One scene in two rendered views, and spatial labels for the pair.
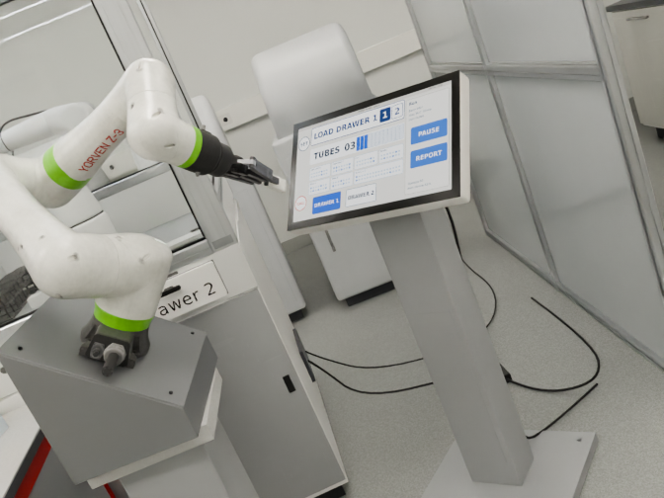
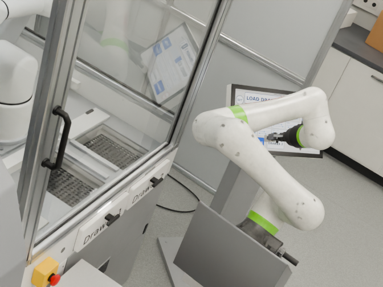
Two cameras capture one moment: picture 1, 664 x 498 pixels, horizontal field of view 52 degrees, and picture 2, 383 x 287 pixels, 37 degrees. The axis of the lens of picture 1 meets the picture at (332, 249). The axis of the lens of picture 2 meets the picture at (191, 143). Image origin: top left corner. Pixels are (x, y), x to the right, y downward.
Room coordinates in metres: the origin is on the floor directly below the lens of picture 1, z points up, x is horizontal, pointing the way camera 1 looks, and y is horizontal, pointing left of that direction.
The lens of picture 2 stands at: (1.19, 2.17, 2.30)
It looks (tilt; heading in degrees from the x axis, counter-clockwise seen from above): 32 degrees down; 290
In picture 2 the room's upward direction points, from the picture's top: 21 degrees clockwise
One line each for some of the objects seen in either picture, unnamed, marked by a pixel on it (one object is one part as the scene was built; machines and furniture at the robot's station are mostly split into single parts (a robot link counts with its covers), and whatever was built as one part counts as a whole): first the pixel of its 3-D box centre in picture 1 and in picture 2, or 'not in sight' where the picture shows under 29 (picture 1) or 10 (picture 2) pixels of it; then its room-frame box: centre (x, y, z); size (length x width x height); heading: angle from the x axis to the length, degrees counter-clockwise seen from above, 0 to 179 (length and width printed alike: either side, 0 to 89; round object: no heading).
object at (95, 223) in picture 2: not in sight; (102, 220); (1.90, 0.79, 0.87); 0.29 x 0.02 x 0.11; 93
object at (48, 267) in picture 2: not in sight; (45, 273); (1.87, 1.12, 0.88); 0.07 x 0.05 x 0.07; 93
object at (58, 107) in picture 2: not in sight; (57, 141); (1.86, 1.22, 1.45); 0.05 x 0.03 x 0.19; 3
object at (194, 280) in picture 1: (174, 297); (147, 183); (1.92, 0.48, 0.87); 0.29 x 0.02 x 0.11; 93
